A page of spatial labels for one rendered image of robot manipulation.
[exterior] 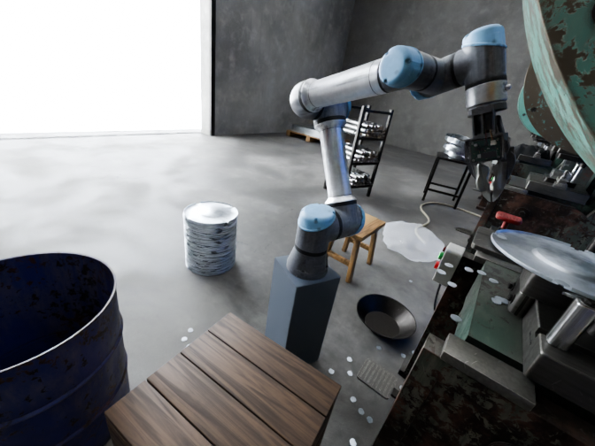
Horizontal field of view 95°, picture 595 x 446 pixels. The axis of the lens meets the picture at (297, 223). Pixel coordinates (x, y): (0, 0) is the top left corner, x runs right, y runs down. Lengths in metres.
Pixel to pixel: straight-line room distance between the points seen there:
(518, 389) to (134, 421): 0.74
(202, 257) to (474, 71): 1.38
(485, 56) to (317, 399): 0.85
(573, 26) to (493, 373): 0.51
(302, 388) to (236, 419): 0.17
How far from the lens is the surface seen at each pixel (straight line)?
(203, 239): 1.53
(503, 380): 0.63
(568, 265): 0.77
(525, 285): 0.77
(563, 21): 0.27
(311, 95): 0.87
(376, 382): 1.13
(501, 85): 0.75
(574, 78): 0.27
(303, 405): 0.79
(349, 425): 1.21
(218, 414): 0.77
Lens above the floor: 1.03
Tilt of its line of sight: 27 degrees down
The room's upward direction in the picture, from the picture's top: 9 degrees clockwise
